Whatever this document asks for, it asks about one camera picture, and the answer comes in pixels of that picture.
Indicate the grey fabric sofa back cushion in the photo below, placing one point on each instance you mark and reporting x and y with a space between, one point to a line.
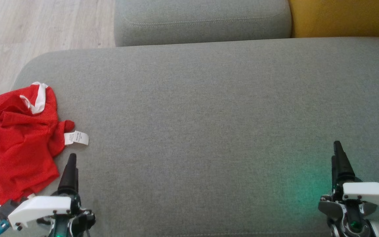
202 19

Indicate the red garment with white striped hems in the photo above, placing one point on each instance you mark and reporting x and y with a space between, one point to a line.
21 164

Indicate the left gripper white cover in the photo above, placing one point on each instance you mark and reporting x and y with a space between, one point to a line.
41 205

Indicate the mustard yellow sofa cushion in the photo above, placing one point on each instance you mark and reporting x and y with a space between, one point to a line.
344 16

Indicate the grey fabric sofa seat cushion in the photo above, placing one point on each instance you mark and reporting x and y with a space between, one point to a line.
209 131

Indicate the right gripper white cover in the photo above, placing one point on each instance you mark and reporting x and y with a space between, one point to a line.
367 194

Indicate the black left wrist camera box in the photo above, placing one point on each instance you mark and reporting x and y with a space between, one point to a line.
8 209

